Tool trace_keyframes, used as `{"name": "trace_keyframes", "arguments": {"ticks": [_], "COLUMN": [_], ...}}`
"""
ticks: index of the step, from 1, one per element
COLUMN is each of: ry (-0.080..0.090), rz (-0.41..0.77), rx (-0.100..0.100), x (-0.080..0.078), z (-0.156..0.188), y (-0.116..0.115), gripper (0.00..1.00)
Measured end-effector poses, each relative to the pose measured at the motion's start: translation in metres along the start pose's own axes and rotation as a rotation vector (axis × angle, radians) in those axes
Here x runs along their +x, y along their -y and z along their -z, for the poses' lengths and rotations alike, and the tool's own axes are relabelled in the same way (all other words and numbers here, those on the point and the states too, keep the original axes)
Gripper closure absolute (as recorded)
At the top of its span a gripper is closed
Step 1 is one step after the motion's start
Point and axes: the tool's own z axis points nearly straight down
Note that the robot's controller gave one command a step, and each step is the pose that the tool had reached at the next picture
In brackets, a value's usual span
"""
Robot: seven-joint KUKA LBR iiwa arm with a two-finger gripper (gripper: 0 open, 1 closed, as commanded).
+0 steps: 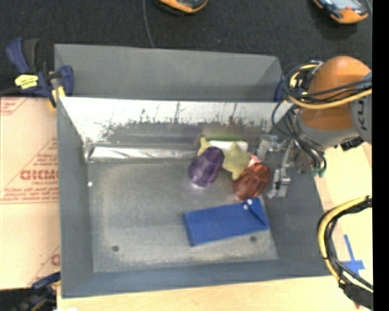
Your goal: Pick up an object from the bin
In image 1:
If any small yellow object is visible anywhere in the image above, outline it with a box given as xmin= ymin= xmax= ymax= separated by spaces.
xmin=197 ymin=135 xmax=212 ymax=157

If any grey metal bin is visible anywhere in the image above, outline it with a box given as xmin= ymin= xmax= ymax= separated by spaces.
xmin=53 ymin=43 xmax=332 ymax=298

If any yellow-green soft toy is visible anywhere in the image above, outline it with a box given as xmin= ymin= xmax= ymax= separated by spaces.
xmin=221 ymin=142 xmax=253 ymax=181

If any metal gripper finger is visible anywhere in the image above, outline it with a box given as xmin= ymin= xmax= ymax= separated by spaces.
xmin=257 ymin=135 xmax=285 ymax=159
xmin=267 ymin=165 xmax=292 ymax=200

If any black cylinder on white bracket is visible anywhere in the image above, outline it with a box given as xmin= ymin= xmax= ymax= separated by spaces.
xmin=339 ymin=136 xmax=364 ymax=152

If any white and green sponge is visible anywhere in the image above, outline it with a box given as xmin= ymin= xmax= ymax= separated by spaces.
xmin=208 ymin=134 xmax=249 ymax=154

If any blue flat block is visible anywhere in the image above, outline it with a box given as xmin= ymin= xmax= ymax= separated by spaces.
xmin=182 ymin=196 xmax=271 ymax=248

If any brown cardboard board, red print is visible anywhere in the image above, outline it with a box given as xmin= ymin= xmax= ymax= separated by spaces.
xmin=0 ymin=96 xmax=62 ymax=292

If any clear purple cup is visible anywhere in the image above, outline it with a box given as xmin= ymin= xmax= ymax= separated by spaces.
xmin=187 ymin=146 xmax=226 ymax=189

